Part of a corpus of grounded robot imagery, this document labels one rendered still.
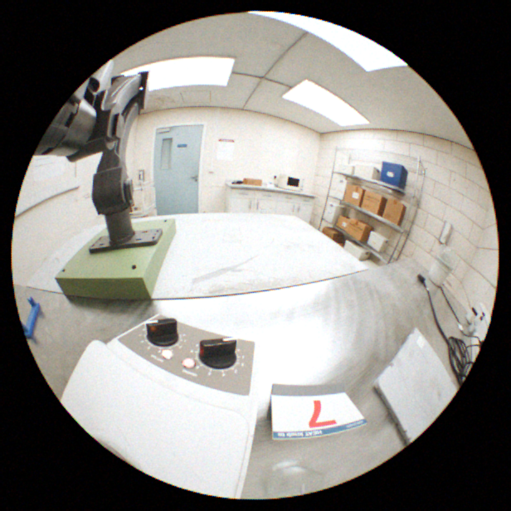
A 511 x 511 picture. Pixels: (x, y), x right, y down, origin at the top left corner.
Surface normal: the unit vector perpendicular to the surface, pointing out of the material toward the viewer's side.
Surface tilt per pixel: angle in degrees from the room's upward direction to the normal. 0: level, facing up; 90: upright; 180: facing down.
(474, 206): 90
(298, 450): 0
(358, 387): 0
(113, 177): 67
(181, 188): 90
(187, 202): 90
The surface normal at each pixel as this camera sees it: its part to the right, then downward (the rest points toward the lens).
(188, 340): 0.17, -0.99
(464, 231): -0.95, 0.05
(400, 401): 0.11, -0.85
